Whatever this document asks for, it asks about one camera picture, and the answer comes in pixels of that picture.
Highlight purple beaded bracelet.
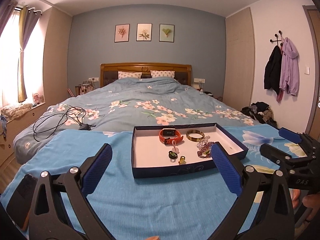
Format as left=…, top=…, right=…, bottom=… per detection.
left=196, top=142, right=214, bottom=159

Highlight clear crystal bead bracelet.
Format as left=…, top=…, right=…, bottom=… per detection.
left=196, top=135, right=211, bottom=149

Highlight yellow green jade charm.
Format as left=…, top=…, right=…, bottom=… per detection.
left=178, top=156, right=186, bottom=165

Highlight tortoise shell bangle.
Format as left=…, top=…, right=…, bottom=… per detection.
left=185, top=129, right=205, bottom=142

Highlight pink flower pendant cord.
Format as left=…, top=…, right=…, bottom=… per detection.
left=171, top=139, right=181, bottom=155

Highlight orange smart watch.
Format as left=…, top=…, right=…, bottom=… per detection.
left=159, top=128, right=183, bottom=145

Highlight person right hand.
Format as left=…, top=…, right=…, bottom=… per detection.
left=291, top=189, right=320, bottom=221

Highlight dark clothes pile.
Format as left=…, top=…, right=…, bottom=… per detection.
left=241, top=101, right=278, bottom=129

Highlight light blue floral blanket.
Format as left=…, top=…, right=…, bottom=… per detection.
left=1, top=129, right=236, bottom=239

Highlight navy box lid tray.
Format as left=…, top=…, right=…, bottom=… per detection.
left=131, top=123, right=248, bottom=179

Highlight purple hanging jacket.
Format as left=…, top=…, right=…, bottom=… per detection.
left=277, top=37, right=299, bottom=103

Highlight blue grey floral duvet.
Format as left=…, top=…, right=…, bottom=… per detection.
left=13, top=77, right=257, bottom=164

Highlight black hanging jacket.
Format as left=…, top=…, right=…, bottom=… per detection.
left=264, top=46, right=282, bottom=95

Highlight left patterned pillow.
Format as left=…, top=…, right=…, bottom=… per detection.
left=118, top=71, right=142, bottom=79

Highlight patterned pillow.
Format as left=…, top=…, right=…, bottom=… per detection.
left=150, top=70, right=175, bottom=78
left=118, top=71, right=142, bottom=79

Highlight small pink fan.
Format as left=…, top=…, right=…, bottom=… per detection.
left=33, top=93, right=43, bottom=105

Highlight smartphone on bed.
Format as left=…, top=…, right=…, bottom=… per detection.
left=6, top=174, right=37, bottom=231

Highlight wooden headboard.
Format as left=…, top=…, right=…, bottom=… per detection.
left=99, top=62, right=191, bottom=88

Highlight white clothes on windowsill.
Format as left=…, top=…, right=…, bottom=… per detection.
left=1, top=103, right=33, bottom=121

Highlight right patterned pillow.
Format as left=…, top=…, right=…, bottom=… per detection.
left=150, top=70, right=175, bottom=78

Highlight pink flower framed picture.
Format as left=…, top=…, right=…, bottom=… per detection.
left=114, top=24, right=130, bottom=43

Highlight white flower framed picture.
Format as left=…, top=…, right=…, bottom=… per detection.
left=136, top=23, right=152, bottom=41

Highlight green plant framed picture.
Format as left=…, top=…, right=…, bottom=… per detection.
left=159, top=24, right=175, bottom=43

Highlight right grey yellow curtain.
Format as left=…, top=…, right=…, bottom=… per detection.
left=17, top=4, right=43, bottom=104

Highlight grey yellow curtain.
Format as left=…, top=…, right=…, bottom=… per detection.
left=0, top=1, right=18, bottom=35
left=17, top=4, right=43, bottom=104

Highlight left grey yellow curtain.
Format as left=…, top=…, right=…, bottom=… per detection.
left=0, top=1, right=18, bottom=35

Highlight black charger cable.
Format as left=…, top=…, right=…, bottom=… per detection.
left=32, top=106, right=97, bottom=143

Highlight black wall coat hook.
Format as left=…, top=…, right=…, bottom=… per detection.
left=270, top=30, right=284, bottom=47

